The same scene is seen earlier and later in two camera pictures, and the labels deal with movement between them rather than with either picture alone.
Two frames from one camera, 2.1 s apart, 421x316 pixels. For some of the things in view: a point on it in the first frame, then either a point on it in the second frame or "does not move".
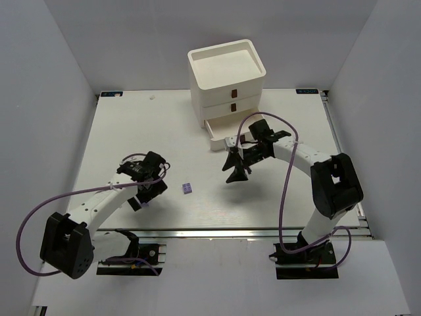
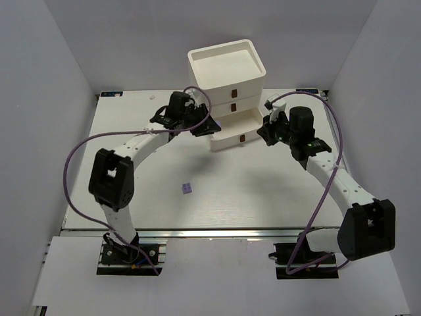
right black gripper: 239,155 to 273,129
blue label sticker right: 307,91 does not move
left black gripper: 152,191 to 200,119
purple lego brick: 187,188 does not move
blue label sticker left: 111,93 does not move
